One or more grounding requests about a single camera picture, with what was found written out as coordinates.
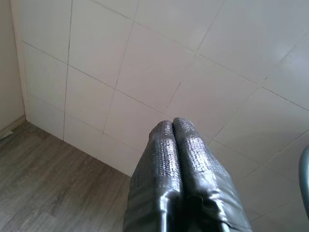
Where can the round black flower-print table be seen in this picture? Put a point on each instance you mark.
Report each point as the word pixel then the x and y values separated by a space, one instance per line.
pixel 305 169

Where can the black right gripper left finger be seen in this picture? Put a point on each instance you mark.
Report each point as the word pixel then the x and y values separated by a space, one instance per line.
pixel 154 169

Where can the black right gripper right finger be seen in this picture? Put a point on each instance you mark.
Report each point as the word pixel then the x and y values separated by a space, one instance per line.
pixel 200 169

